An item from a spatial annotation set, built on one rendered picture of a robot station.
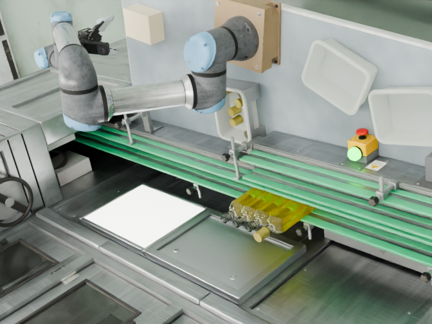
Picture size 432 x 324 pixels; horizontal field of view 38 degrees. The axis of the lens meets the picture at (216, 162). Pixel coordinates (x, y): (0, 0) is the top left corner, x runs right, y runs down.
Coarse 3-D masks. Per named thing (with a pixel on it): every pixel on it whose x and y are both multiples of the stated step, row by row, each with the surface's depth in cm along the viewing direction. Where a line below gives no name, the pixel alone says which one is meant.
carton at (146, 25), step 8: (128, 8) 257; (136, 8) 257; (144, 8) 256; (152, 8) 256; (128, 16) 258; (136, 16) 254; (144, 16) 250; (152, 16) 250; (160, 16) 253; (128, 24) 260; (136, 24) 256; (144, 24) 252; (152, 24) 252; (160, 24) 255; (128, 32) 262; (136, 32) 258; (144, 32) 254; (152, 32) 253; (160, 32) 256; (144, 40) 257; (152, 40) 255; (160, 40) 258
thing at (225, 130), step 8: (232, 88) 229; (232, 96) 241; (224, 104) 242; (232, 104) 243; (216, 112) 241; (224, 112) 243; (240, 112) 242; (216, 120) 243; (224, 120) 244; (248, 120) 230; (224, 128) 246; (232, 128) 248; (240, 128) 245; (248, 128) 231; (224, 136) 244; (240, 136) 241; (248, 136) 233
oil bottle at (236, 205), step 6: (246, 192) 222; (252, 192) 222; (258, 192) 221; (240, 198) 219; (246, 198) 219; (252, 198) 218; (234, 204) 216; (240, 204) 215; (234, 210) 215; (240, 210) 215
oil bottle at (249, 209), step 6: (264, 192) 220; (258, 198) 217; (264, 198) 216; (270, 198) 216; (246, 204) 214; (252, 204) 214; (258, 204) 213; (246, 210) 212; (252, 210) 211; (252, 216) 211
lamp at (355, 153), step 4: (352, 148) 199; (356, 148) 199; (360, 148) 199; (348, 152) 200; (352, 152) 198; (356, 152) 198; (360, 152) 199; (348, 156) 200; (352, 156) 199; (356, 156) 198; (360, 156) 199; (352, 160) 200; (356, 160) 199
